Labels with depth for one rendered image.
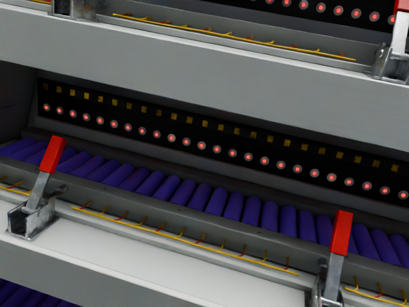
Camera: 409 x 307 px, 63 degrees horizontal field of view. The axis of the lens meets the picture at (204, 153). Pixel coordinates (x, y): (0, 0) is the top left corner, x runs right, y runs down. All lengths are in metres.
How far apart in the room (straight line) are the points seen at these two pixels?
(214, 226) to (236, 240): 0.03
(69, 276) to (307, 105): 0.24
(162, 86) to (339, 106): 0.14
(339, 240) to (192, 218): 0.13
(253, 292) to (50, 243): 0.18
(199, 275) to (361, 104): 0.19
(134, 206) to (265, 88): 0.18
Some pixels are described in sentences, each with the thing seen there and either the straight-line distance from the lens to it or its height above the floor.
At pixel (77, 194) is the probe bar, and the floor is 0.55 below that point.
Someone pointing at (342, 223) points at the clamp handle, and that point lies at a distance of 0.30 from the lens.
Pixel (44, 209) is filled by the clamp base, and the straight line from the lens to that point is 0.34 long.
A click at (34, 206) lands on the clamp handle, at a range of 0.34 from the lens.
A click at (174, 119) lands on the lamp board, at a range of 0.43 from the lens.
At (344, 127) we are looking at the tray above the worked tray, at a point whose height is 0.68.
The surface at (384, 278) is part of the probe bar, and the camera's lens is 0.36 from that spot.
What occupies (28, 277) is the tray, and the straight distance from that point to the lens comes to 0.35.
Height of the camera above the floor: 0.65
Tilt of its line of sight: 4 degrees down
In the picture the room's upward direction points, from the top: 13 degrees clockwise
